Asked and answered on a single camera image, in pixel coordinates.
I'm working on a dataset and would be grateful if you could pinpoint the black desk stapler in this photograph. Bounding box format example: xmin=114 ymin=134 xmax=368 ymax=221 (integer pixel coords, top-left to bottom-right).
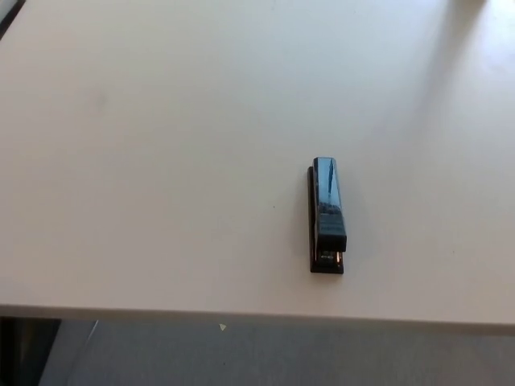
xmin=307 ymin=156 xmax=348 ymax=276

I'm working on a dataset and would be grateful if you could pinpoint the dark table leg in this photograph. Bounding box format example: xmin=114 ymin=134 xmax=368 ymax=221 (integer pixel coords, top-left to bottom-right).
xmin=0 ymin=316 xmax=62 ymax=386

